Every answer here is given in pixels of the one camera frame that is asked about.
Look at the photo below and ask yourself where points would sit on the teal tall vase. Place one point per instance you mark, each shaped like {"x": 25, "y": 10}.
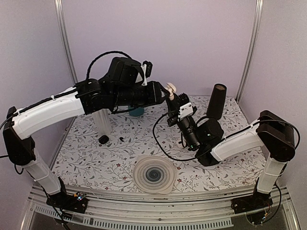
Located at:
{"x": 135, "y": 112}

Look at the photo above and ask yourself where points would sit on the right aluminium frame post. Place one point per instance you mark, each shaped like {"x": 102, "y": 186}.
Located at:
{"x": 252, "y": 44}

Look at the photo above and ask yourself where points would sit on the swirl patterned ceramic plate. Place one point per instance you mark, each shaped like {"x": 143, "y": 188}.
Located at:
{"x": 154, "y": 175}

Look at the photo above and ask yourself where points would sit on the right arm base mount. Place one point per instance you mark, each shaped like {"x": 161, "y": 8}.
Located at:
{"x": 251, "y": 202}

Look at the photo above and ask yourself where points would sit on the aluminium frame post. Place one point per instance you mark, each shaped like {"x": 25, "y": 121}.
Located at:
{"x": 65, "y": 39}
{"x": 252, "y": 44}

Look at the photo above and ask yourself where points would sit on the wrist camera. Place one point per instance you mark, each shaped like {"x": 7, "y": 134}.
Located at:
{"x": 146, "y": 70}
{"x": 186, "y": 108}

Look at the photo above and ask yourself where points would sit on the white ribbed vase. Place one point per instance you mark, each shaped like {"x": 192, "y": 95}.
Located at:
{"x": 102, "y": 122}

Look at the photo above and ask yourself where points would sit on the left aluminium frame post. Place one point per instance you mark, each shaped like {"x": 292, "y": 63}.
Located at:
{"x": 65, "y": 39}

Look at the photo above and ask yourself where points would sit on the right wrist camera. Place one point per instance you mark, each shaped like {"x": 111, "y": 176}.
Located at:
{"x": 186, "y": 108}

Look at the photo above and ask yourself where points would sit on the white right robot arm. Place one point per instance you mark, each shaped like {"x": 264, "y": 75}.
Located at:
{"x": 269, "y": 131}

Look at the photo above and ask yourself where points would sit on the black tall cylinder vase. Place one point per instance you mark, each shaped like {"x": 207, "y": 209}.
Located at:
{"x": 217, "y": 101}

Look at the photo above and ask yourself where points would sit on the small black earbud case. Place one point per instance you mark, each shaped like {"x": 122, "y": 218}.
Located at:
{"x": 103, "y": 139}

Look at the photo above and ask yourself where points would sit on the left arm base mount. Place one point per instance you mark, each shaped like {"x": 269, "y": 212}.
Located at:
{"x": 75, "y": 203}

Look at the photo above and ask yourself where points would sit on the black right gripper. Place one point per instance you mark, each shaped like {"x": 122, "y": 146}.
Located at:
{"x": 171, "y": 107}

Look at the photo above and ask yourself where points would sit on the white earbud charging case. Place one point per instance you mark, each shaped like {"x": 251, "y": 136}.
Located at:
{"x": 171, "y": 89}

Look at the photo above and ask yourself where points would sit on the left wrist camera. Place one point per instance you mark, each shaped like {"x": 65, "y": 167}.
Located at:
{"x": 146, "y": 70}

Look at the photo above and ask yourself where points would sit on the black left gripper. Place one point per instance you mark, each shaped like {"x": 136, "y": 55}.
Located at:
{"x": 156, "y": 96}

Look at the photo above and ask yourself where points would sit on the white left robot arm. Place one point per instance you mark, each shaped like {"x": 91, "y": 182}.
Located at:
{"x": 22, "y": 123}

